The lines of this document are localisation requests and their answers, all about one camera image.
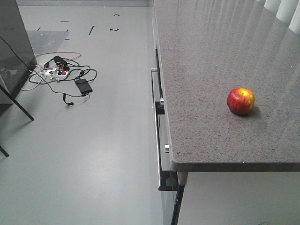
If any orange cable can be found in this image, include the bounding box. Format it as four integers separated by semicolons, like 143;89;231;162
35;51;82;62

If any grey stone kitchen counter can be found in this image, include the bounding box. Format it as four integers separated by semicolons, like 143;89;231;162
151;0;300;225

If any dark grey cabinet panel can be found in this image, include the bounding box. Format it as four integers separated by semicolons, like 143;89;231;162
0;0;38;115

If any white power strip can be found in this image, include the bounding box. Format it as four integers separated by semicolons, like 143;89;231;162
45;68;69;80

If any white cable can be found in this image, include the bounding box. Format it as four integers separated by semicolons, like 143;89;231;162
20;68;53;91

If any red yellow apple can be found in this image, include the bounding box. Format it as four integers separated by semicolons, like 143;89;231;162
227;88;255;115

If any black tangled cable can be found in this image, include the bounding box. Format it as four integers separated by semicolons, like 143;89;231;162
44;58;98;107

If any black laptop power brick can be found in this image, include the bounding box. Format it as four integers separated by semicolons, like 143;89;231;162
75;79;93;95

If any chrome drawer handle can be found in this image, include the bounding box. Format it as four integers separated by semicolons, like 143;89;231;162
150;68;164;110

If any black tripod leg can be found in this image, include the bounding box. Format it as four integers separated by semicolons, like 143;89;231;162
0;85;35;121

